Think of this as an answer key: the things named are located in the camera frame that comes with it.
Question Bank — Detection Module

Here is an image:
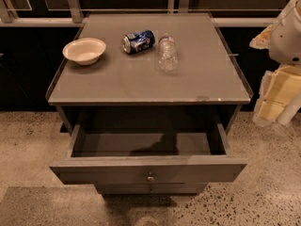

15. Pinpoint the grey top drawer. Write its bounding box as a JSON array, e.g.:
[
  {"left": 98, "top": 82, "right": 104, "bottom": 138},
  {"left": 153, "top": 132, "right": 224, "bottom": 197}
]
[{"left": 50, "top": 123, "right": 246, "bottom": 186}]

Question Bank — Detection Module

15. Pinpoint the grey drawer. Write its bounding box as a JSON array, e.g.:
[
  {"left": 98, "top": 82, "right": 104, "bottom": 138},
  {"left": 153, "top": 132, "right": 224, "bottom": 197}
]
[
  {"left": 96, "top": 183, "right": 207, "bottom": 195},
  {"left": 50, "top": 123, "right": 246, "bottom": 186}
]

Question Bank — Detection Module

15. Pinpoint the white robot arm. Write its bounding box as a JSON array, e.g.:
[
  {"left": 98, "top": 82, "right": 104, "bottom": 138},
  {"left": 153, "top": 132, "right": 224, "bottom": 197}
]
[{"left": 249, "top": 0, "right": 301, "bottom": 127}]

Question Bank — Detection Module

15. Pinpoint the grey drawer cabinet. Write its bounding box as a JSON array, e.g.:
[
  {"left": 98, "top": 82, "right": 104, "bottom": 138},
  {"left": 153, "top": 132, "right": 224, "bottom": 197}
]
[{"left": 45, "top": 12, "right": 254, "bottom": 196}]

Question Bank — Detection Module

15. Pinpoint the metal top drawer knob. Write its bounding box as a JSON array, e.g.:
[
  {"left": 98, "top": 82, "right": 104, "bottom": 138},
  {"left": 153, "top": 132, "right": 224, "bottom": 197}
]
[{"left": 146, "top": 172, "right": 155, "bottom": 183}]

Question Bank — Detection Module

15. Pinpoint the grey middle drawer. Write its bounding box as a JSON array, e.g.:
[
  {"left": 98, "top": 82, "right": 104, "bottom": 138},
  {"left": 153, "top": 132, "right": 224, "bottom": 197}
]
[{"left": 96, "top": 183, "right": 207, "bottom": 195}]

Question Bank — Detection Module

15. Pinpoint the clear plastic water bottle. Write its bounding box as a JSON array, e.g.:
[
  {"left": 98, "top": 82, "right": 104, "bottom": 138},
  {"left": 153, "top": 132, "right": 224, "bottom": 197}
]
[{"left": 158, "top": 34, "right": 178, "bottom": 73}]

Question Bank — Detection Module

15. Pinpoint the blue soda can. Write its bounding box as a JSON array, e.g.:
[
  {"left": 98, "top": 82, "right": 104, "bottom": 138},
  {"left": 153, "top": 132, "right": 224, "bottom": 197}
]
[{"left": 121, "top": 30, "right": 155, "bottom": 55}]

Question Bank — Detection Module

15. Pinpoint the white bowl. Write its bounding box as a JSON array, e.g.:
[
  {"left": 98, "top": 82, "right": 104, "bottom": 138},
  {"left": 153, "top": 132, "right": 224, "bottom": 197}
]
[{"left": 62, "top": 38, "right": 106, "bottom": 65}]

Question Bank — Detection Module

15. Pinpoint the metal window frame rail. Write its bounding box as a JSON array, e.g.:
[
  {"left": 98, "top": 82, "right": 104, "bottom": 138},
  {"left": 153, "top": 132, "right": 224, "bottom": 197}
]
[{"left": 1, "top": 0, "right": 290, "bottom": 27}]

